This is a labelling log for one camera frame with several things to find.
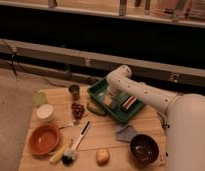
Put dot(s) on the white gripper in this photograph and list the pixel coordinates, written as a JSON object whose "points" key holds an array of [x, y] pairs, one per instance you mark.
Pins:
{"points": [[108, 98]]}

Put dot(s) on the green plastic tray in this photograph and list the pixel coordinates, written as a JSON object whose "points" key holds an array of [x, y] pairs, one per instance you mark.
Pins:
{"points": [[96, 92]]}

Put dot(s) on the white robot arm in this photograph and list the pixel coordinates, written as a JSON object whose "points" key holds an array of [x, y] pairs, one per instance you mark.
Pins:
{"points": [[185, 114]]}

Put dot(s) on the dark brown bowl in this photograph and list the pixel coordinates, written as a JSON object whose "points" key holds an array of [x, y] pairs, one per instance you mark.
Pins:
{"points": [[144, 150]]}

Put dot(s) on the orange red bowl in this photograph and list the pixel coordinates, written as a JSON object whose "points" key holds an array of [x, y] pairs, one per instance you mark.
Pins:
{"points": [[44, 139]]}

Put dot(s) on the green cucumber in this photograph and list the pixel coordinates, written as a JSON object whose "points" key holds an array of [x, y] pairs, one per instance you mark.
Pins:
{"points": [[95, 110]]}

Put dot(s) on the brown grape bunch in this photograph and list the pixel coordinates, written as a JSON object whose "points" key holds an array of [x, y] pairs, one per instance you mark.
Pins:
{"points": [[78, 111]]}

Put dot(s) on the small metal cup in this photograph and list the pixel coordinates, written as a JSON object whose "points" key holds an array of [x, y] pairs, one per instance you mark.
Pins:
{"points": [[74, 91]]}

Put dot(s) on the grey folded cloth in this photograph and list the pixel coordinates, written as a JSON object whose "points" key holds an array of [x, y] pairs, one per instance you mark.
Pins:
{"points": [[125, 133]]}

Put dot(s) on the yellow potato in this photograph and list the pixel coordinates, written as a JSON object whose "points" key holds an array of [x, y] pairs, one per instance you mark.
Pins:
{"points": [[102, 156]]}

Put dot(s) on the white round container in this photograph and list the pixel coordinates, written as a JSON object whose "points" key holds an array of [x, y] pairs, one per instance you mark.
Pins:
{"points": [[45, 113]]}

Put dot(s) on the light green cup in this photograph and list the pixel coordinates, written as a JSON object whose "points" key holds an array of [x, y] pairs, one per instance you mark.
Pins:
{"points": [[39, 98]]}

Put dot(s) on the yellow banana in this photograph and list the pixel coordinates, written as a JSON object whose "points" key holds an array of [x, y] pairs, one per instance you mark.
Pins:
{"points": [[56, 157]]}

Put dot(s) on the white handled dish brush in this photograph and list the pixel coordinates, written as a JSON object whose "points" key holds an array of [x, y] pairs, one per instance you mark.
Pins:
{"points": [[69, 155]]}

